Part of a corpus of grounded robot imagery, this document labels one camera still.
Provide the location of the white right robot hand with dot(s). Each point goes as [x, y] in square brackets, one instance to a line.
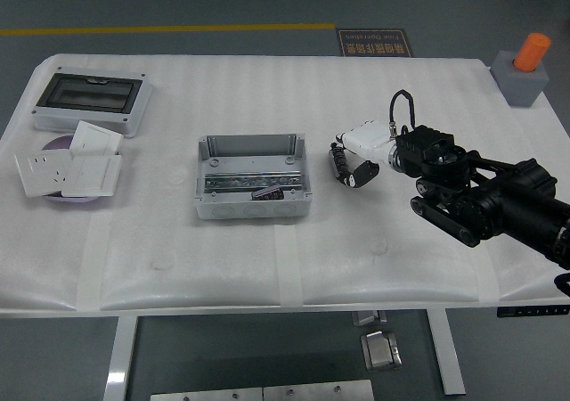
[367, 138]

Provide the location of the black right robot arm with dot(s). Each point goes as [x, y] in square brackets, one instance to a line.
[490, 187]

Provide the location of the grey open junction box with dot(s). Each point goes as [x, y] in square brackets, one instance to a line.
[249, 207]

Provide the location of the grey distribution box dark cover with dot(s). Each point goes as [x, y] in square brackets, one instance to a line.
[89, 93]

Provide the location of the black floor sign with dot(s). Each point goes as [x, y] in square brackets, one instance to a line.
[374, 42]

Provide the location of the white foam table mat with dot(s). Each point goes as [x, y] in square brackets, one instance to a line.
[267, 98]

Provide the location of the grey foam block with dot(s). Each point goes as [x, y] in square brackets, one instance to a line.
[521, 87]

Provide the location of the orange cylinder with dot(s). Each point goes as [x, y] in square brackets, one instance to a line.
[532, 51]

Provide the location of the square metal block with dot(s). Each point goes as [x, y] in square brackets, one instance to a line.
[380, 351]

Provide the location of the white right table leg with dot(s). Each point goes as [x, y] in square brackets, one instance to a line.
[447, 352]

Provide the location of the white table leg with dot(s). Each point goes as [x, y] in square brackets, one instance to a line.
[447, 352]
[120, 356]

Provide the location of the black table control panel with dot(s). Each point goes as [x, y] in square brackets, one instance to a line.
[532, 311]

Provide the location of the flat metal plate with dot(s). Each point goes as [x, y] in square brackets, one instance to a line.
[318, 391]
[205, 395]

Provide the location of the purple round plate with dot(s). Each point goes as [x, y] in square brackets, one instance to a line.
[58, 144]

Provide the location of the white left table leg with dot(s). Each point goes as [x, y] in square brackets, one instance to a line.
[120, 356]

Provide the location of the metal mounting rail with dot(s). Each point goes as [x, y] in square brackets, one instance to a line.
[240, 180]

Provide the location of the small metal bracket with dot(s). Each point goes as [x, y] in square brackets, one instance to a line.
[367, 318]

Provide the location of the white wall switch panel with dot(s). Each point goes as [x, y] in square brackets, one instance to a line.
[91, 176]
[95, 139]

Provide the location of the white wall socket panel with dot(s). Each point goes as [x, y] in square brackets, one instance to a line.
[42, 174]

